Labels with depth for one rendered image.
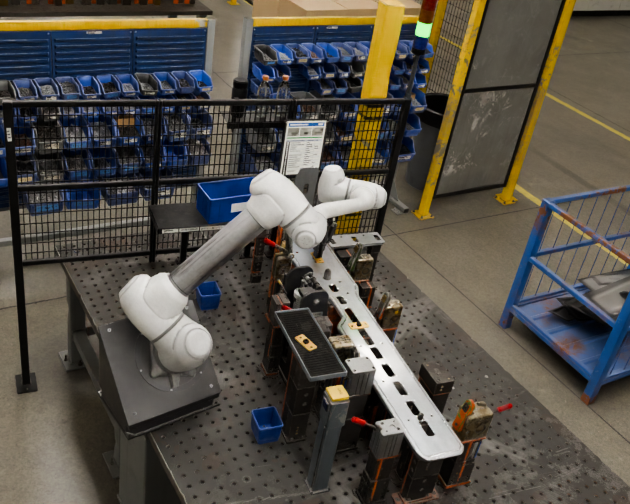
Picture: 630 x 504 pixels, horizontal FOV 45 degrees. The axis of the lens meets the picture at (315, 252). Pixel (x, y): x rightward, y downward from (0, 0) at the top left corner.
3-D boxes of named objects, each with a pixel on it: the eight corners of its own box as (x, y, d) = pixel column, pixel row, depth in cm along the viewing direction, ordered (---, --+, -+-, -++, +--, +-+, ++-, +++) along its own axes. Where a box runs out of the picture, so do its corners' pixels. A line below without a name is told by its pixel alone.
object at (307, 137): (319, 175, 387) (329, 118, 371) (277, 177, 379) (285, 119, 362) (317, 173, 389) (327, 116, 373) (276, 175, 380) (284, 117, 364)
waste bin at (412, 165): (468, 192, 658) (491, 114, 619) (422, 200, 633) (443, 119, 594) (432, 166, 693) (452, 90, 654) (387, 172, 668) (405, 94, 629)
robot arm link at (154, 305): (147, 349, 271) (104, 304, 266) (154, 334, 287) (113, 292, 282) (313, 208, 264) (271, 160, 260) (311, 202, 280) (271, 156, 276)
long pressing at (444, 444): (474, 451, 263) (475, 448, 262) (417, 464, 254) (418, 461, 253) (323, 238, 367) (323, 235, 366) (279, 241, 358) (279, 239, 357)
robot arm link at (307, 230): (336, 225, 280) (312, 197, 278) (329, 242, 264) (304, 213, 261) (309, 245, 285) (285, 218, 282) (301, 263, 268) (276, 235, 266)
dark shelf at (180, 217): (338, 221, 380) (339, 216, 378) (157, 234, 345) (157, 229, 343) (321, 199, 397) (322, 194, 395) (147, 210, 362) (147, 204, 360)
